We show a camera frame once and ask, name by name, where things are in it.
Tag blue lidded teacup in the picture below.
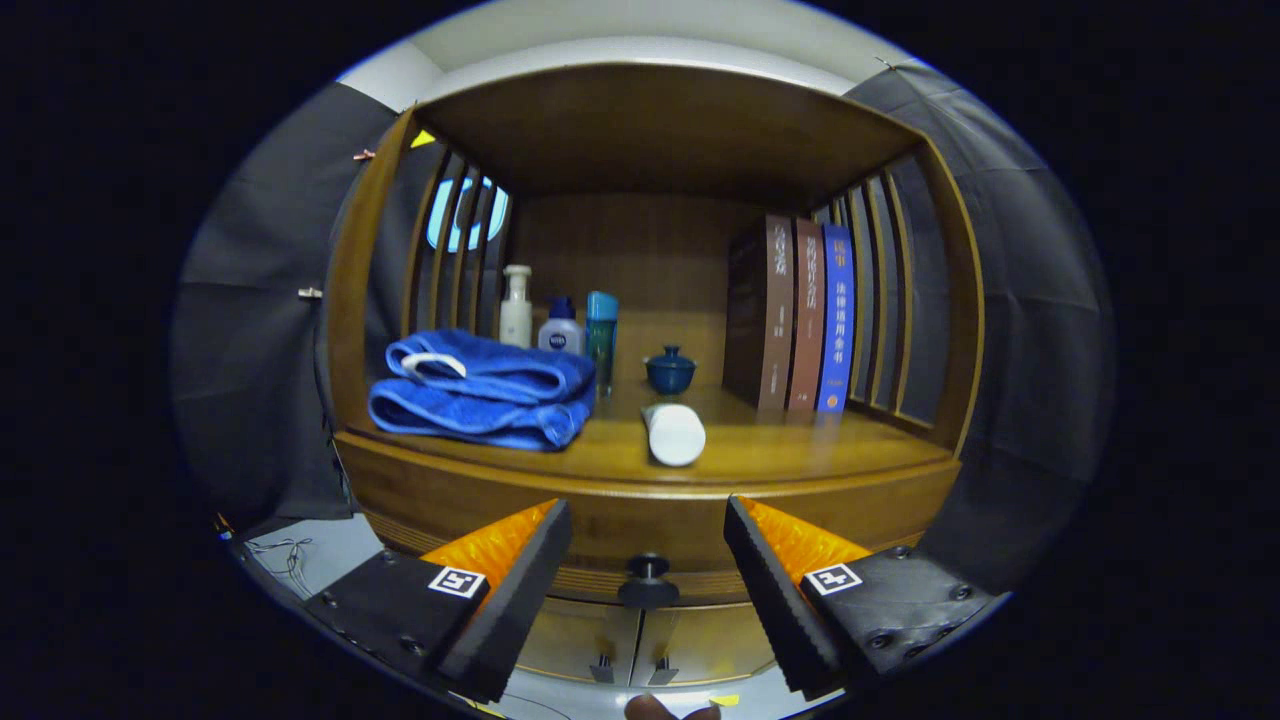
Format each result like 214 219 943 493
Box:
644 345 698 396

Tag wooden drawer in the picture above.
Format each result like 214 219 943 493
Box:
350 470 951 611

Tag wooden countertop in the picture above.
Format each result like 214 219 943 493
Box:
335 385 956 491

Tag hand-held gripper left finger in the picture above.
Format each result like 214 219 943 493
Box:
305 498 573 704

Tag blue folded towel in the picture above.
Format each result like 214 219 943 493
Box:
368 328 598 452

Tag reddish brown book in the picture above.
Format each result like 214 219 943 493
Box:
787 218 827 412

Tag white pump bottle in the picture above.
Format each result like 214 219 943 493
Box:
498 264 534 349

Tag teal bottle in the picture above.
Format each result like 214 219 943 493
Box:
586 291 620 399

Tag white blue-capped lotion bottle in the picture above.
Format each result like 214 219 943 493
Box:
538 296 584 357

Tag blue book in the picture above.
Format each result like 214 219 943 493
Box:
816 224 857 414

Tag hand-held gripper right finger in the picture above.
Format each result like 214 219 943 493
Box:
723 495 1001 701

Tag wooden cabinet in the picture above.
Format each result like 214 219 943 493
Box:
322 62 986 691

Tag thin floor cables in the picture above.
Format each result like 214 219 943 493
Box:
245 537 316 601

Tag white green cleanser tube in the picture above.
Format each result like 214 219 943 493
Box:
641 402 707 468

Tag dark brown book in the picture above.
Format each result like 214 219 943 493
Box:
722 213 795 412

